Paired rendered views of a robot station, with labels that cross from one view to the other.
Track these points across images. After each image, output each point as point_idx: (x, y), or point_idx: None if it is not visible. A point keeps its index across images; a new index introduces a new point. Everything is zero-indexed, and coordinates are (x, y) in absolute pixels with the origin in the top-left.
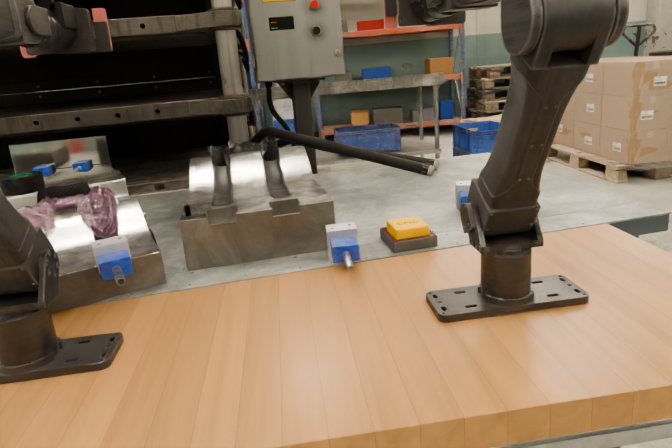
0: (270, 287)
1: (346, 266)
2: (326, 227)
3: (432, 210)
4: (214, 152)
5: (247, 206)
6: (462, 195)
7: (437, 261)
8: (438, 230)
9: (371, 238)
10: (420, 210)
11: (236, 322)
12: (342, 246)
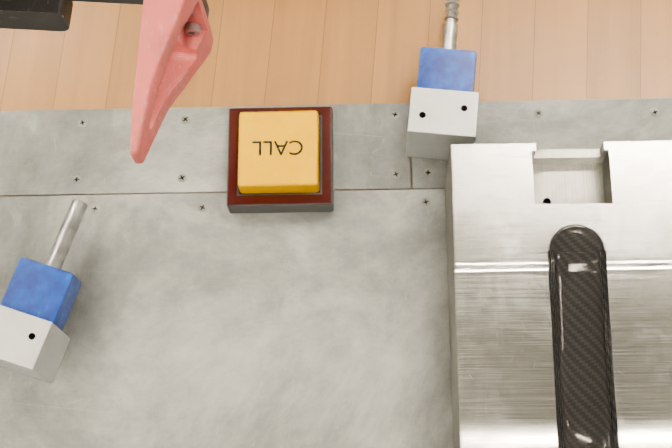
0: (603, 51)
1: None
2: (476, 119)
3: (131, 365)
4: None
5: (666, 186)
6: (65, 279)
7: (263, 54)
8: (187, 208)
9: (353, 219)
10: (161, 379)
11: None
12: (454, 49)
